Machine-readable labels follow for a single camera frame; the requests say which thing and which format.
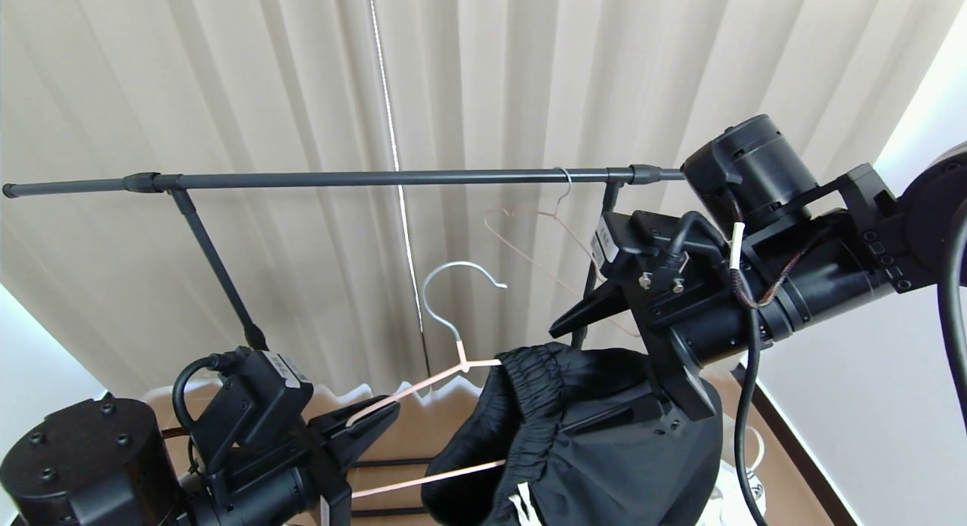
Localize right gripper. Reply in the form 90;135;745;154
549;211;904;421

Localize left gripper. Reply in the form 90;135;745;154
185;396;401;526

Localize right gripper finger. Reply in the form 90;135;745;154
565;386;673;432

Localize black shorts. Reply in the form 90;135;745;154
421;342;724;526

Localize pink clothes hanger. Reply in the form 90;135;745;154
345;261;508;500
483;167;643;338

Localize white laundry basket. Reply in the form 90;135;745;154
710;424;766;526

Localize black clothes rack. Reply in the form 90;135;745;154
0;166;684;517

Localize white garment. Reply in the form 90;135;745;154
706;481;768;526

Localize beige curtain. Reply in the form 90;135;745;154
0;0;967;406

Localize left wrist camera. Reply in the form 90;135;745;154
181;349;314;474

